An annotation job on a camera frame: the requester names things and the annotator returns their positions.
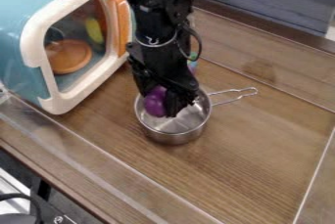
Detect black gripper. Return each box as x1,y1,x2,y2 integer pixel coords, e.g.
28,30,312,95
124,41,201,118

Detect purple toy eggplant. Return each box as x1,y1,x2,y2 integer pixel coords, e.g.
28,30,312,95
143,86,166,117

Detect silver pot with handle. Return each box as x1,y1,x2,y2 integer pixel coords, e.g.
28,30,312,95
134,87,257,145

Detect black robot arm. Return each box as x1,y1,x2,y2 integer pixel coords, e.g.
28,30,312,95
126,0,199,117

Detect yellow toy banana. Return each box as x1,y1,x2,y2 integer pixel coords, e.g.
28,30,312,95
187,52,197,74

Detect orange microwave turntable plate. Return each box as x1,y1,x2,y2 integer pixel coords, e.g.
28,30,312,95
45,39,92,74

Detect blue toy microwave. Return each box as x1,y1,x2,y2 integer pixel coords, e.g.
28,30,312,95
0,0,134,114

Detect black cable bottom left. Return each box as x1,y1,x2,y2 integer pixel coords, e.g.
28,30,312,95
0,193,43,224

